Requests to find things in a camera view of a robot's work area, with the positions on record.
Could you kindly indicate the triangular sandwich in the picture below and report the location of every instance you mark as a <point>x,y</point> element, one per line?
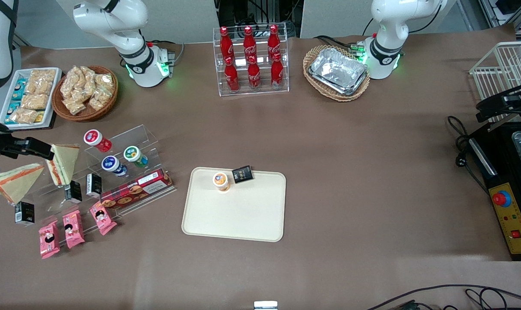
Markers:
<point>66,161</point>
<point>14,183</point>

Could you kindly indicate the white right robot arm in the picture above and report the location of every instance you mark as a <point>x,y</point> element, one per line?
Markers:
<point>113,21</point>

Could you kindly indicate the white rectangular snack tray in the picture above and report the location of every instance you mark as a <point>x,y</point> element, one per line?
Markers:
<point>53,97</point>

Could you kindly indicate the aluminium foil tray stack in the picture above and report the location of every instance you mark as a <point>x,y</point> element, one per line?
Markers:
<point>338,69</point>

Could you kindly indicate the cream plastic serving tray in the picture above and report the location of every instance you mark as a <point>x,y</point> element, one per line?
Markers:
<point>243,211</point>

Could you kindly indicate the tan cracker packet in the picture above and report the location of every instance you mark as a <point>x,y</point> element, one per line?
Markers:
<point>42,81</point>
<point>23,116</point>
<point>35,101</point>

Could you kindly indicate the blue snack packet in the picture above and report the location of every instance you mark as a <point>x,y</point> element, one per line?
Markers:
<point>19,89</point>
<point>11,113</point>

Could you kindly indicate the black machine with yellow panel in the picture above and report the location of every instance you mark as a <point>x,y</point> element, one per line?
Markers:
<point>499,163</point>

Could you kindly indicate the small black carton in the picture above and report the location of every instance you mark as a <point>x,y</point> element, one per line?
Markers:
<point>73,192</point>
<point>94,185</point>
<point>24,213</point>
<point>243,175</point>

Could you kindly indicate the clear bag of tan snacks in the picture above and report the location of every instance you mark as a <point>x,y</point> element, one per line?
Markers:
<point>88,82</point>
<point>100,98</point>
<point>74,105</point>
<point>104,79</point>
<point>70,82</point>

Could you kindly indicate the red-lid yoghurt bottle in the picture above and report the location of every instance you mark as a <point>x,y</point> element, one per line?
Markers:
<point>94,138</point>

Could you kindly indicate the dark brown wicker basket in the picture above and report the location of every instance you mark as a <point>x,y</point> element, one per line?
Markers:
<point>88,116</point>

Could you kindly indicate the blue-lid yoghurt bottle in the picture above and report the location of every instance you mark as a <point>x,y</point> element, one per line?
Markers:
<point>111,164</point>

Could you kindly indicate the pink snack packet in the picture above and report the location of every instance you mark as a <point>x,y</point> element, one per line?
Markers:
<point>49,240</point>
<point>73,229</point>
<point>102,218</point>

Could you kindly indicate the green-lid yoghurt bottle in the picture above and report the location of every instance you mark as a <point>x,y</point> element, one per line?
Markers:
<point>133,154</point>

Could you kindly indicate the clear acrylic step stand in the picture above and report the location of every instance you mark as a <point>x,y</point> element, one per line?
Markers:
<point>139,137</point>

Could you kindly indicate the red cookie box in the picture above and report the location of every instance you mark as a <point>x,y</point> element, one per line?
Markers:
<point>135,190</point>

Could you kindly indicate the brown table cover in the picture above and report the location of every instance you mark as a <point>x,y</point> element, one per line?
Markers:
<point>372,172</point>

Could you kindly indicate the light woven wicker basket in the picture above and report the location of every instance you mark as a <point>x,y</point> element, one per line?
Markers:
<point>335,97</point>

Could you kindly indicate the orange-lid yoghurt cup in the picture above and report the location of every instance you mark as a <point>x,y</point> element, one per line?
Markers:
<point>220,181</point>

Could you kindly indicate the red cola bottle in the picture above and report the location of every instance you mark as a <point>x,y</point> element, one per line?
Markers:
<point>277,74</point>
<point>249,43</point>
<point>274,42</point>
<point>226,45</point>
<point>254,76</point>
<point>232,77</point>

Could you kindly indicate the clear acrylic bottle rack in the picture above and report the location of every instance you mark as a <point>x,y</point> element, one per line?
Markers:
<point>262,92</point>

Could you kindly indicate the aluminium frame rack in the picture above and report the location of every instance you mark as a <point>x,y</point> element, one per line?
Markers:
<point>510,10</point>

